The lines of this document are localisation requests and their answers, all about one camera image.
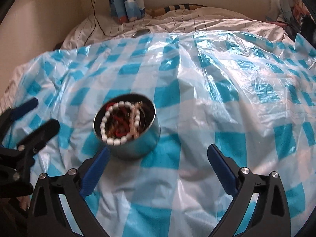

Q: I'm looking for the white pearl bracelet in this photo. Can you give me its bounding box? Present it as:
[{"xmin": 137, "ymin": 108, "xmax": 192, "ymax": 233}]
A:
[{"xmin": 100, "ymin": 100, "xmax": 141, "ymax": 146}]

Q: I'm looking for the red gold jewelry pile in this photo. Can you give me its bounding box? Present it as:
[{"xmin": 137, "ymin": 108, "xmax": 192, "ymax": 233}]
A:
[{"xmin": 100, "ymin": 101, "xmax": 147, "ymax": 141}]

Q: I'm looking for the round silver metal tin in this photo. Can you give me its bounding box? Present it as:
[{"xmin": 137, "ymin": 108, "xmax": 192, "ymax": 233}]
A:
[{"xmin": 93, "ymin": 93, "xmax": 160, "ymax": 160}]

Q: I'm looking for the silver tin lid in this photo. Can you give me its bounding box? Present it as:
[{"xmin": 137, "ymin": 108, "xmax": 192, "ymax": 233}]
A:
[{"xmin": 132, "ymin": 28, "xmax": 150, "ymax": 38}]

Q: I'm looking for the blue cartoon curtain left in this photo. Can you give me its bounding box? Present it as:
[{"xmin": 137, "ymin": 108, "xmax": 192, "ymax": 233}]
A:
[{"xmin": 109, "ymin": 0, "xmax": 145, "ymax": 24}]

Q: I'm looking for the striped brown pillow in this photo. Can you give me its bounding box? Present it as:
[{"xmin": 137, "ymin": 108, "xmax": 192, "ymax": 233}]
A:
[{"xmin": 145, "ymin": 3, "xmax": 205, "ymax": 18}]

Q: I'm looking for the white striped duvet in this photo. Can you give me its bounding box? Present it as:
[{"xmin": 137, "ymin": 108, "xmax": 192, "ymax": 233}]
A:
[{"xmin": 0, "ymin": 6, "xmax": 292, "ymax": 104}]

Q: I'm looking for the black clothes pile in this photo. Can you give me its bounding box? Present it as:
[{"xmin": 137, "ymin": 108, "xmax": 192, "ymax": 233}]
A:
[{"xmin": 295, "ymin": 14, "xmax": 316, "ymax": 48}]

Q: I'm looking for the cartoon curtain right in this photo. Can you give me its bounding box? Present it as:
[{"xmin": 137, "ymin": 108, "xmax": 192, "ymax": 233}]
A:
[{"xmin": 266, "ymin": 0, "xmax": 312, "ymax": 31}]

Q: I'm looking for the black charger cable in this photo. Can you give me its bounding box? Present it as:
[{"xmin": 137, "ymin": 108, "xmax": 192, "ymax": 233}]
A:
[{"xmin": 84, "ymin": 0, "xmax": 114, "ymax": 46}]

